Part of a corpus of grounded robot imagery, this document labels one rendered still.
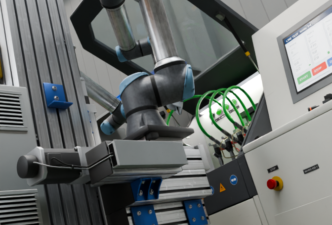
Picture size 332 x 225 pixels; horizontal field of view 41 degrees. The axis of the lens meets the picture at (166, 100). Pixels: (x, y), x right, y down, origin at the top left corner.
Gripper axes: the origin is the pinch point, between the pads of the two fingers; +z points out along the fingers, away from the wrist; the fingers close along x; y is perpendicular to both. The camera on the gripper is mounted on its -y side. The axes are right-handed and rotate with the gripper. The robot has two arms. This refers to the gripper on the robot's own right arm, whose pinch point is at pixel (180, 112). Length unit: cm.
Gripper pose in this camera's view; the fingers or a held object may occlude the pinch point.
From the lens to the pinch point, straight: 193.6
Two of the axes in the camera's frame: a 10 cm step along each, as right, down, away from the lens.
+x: 5.9, -4.5, -6.7
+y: -7.6, -0.4, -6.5
